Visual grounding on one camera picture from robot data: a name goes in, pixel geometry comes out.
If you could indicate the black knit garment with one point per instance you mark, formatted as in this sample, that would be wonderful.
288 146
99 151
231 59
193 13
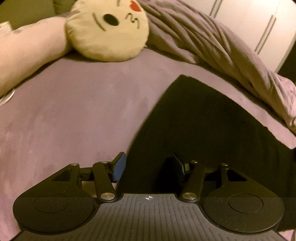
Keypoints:
193 121

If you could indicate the grey padded headboard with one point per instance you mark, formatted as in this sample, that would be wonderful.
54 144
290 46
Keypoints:
24 12

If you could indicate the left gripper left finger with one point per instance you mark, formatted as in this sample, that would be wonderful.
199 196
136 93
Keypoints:
117 167

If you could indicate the white wardrobe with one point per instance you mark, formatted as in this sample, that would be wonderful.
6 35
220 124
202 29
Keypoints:
267 27

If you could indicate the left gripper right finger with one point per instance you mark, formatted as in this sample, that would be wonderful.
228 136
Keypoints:
184 166

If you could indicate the pink pillow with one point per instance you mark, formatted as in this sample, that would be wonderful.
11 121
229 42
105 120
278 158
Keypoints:
26 49

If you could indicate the purple fleece bed cover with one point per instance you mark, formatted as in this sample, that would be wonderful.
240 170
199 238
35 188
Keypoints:
79 111

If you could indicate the rolled purple duvet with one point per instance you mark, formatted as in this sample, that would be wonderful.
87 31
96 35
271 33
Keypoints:
186 34

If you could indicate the cream emoji face cushion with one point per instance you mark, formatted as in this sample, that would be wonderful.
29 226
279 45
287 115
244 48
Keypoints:
107 31

